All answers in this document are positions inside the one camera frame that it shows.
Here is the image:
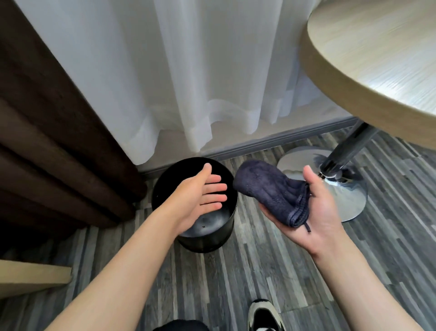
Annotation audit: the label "person's right hand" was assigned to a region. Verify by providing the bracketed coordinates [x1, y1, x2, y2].
[259, 165, 349, 258]

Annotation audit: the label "person's left hand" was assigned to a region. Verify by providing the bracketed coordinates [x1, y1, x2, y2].
[155, 163, 228, 236]

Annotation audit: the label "dark blue cloth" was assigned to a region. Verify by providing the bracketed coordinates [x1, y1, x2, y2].
[233, 160, 312, 233]

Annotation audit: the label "person's right forearm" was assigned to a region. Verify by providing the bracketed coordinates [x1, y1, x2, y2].
[312, 238, 424, 331]

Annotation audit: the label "person's left forearm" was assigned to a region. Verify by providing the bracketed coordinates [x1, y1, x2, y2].
[44, 209, 182, 331]

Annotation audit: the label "black round waste bin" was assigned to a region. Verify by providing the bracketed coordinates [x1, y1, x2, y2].
[151, 157, 239, 253]

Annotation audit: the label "grey baseboard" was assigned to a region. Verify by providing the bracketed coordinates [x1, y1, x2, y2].
[140, 117, 359, 179]

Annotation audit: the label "white sheer curtain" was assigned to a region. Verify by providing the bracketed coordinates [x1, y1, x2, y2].
[14, 0, 355, 166]

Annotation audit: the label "black and white sneaker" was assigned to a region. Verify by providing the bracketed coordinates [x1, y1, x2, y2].
[248, 299, 286, 331]

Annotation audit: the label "person's dark trousers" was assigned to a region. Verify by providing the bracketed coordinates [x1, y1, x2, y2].
[163, 319, 210, 331]

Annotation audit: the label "round light wood table top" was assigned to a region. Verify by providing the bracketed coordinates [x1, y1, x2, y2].
[299, 0, 436, 151]

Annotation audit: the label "brown curtain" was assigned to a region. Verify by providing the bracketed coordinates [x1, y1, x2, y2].
[0, 0, 148, 241]

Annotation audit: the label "beige wooden furniture edge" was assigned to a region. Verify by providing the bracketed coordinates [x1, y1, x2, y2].
[0, 260, 73, 299]

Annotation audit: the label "chrome table pedestal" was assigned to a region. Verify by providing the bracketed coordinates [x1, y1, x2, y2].
[277, 119, 381, 223]

